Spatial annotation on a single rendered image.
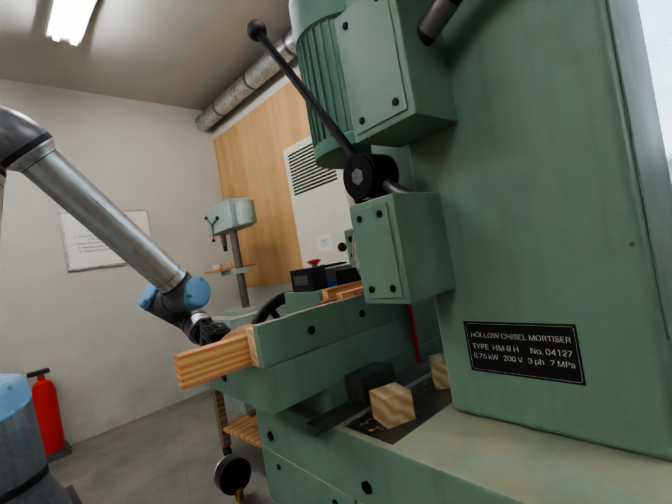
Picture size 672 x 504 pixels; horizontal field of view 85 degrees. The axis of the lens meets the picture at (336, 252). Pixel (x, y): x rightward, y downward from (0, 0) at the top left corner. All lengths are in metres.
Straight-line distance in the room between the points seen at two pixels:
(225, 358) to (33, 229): 3.03
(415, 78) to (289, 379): 0.39
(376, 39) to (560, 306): 0.33
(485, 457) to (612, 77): 0.37
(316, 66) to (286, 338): 0.46
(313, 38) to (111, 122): 3.20
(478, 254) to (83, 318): 3.21
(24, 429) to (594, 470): 0.82
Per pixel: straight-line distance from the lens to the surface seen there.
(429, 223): 0.44
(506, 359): 0.47
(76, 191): 1.03
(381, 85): 0.43
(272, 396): 0.50
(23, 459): 0.88
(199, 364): 0.49
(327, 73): 0.68
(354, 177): 0.49
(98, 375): 3.50
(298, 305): 0.81
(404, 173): 0.55
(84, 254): 3.45
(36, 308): 3.41
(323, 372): 0.54
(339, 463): 0.56
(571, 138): 0.41
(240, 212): 2.75
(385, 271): 0.41
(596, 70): 0.42
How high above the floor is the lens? 1.02
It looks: 1 degrees up
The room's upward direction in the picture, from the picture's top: 10 degrees counter-clockwise
